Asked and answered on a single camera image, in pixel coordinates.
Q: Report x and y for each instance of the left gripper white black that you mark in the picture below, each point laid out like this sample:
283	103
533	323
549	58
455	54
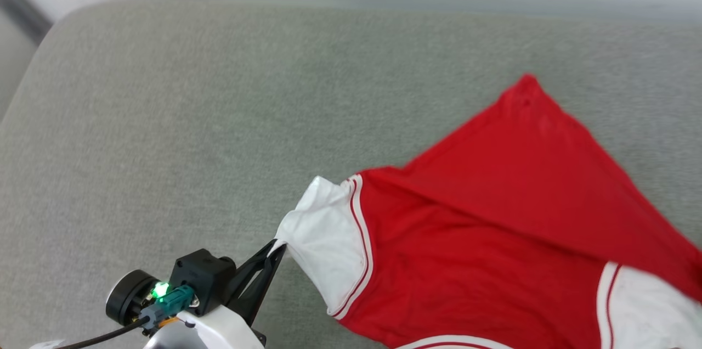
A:
225	330

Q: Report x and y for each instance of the grey metal pipe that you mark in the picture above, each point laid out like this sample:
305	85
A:
24	14

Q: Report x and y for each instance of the red and white jersey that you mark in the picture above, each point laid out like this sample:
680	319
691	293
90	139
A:
493	217

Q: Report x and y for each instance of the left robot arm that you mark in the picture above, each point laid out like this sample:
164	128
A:
164	341

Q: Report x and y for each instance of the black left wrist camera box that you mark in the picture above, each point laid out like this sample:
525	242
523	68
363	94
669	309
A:
200	277

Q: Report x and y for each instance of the grey fabric sofa cushion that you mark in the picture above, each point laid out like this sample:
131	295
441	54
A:
164	118

